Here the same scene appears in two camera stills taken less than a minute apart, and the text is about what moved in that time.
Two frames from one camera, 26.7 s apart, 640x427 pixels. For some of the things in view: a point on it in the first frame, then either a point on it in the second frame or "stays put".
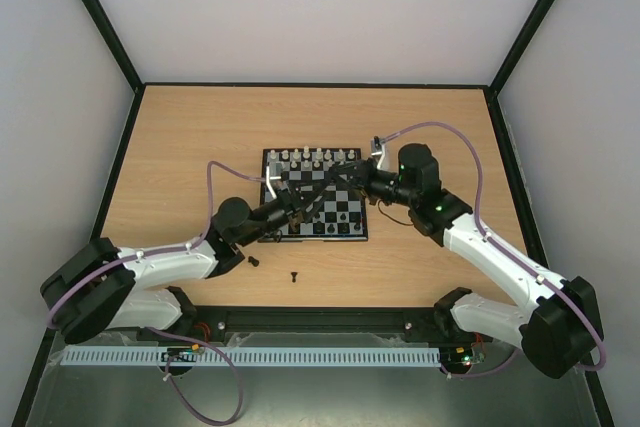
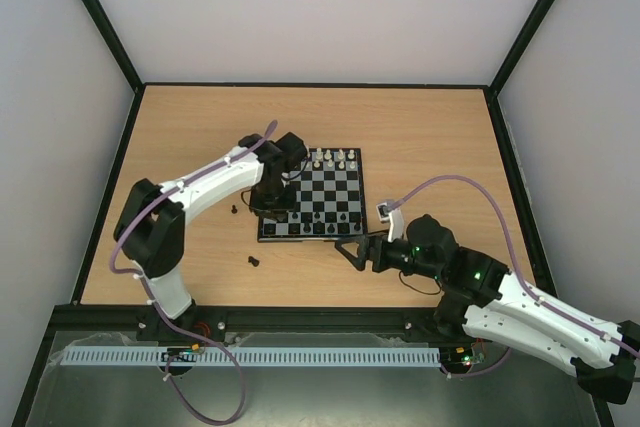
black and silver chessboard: (340, 216) stays put
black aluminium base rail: (312, 319) stays put
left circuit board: (180, 354) stays put
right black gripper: (364, 176) → (376, 252)
